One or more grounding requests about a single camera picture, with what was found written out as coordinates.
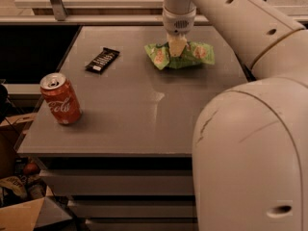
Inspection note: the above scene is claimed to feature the black chocolate bar wrapper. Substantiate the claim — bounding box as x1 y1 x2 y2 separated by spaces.
86 47 119 73

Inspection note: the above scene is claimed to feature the green rice chip bag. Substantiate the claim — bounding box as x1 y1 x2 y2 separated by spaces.
144 41 215 70

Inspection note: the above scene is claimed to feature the cardboard box left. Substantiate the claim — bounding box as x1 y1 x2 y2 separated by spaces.
0 113 77 231

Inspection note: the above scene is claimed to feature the red coke can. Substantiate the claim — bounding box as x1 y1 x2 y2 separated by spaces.
40 73 82 125

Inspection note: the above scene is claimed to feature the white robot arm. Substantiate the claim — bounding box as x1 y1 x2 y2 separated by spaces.
163 0 308 231

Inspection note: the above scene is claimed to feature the grey drawer cabinet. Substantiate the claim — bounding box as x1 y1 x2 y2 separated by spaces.
18 26 245 231

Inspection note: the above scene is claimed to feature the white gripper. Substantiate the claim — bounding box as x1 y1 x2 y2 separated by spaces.
163 8 196 57

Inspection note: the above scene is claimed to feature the metal railing frame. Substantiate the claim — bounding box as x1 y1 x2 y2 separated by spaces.
0 0 308 23

